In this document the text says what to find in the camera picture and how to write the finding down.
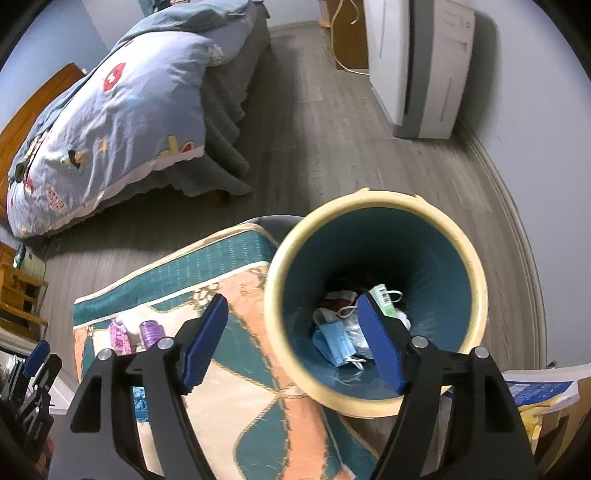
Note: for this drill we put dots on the yellow-rimmed teal bin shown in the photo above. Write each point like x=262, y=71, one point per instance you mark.
x=415, y=240

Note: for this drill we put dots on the purple packet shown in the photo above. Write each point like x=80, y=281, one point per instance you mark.
x=119, y=337

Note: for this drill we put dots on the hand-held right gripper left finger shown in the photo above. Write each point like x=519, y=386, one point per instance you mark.
x=203, y=341

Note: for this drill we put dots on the wooden bed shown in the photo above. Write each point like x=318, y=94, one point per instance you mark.
x=32, y=106

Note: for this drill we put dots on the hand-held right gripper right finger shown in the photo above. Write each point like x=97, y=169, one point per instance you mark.
x=381, y=341

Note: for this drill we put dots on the yellow packet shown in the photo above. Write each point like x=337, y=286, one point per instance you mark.
x=531, y=420

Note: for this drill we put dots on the white air purifier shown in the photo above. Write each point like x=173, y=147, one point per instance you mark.
x=392, y=60

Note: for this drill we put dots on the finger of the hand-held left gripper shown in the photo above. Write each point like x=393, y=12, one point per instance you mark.
x=39, y=355
x=48, y=374

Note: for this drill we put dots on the purple bottle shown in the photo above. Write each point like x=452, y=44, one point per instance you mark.
x=151, y=333

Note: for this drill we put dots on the pale green container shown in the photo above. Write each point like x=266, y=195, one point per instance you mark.
x=32, y=265

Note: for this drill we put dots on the printed blue duvet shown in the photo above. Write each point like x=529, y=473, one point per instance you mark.
x=129, y=120

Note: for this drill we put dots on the white face mask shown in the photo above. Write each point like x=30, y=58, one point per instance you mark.
x=339, y=297

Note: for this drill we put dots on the patterned cushion table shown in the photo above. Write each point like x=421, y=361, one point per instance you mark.
x=258, y=415

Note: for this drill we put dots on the green and white box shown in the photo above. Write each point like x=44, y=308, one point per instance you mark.
x=385, y=297

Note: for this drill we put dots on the wooden cabinet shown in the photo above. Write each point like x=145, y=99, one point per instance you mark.
x=351, y=41

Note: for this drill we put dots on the clear plastic bag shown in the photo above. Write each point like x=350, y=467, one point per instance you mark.
x=355, y=332

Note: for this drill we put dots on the wooden nightstand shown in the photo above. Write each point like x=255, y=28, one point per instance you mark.
x=18, y=295

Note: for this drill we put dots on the blue face mask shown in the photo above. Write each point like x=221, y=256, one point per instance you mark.
x=334, y=344

